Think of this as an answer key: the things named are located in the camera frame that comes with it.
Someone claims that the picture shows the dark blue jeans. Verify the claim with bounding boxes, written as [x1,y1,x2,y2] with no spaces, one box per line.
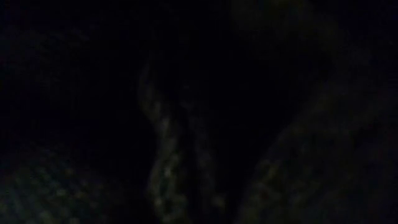
[0,0,398,224]

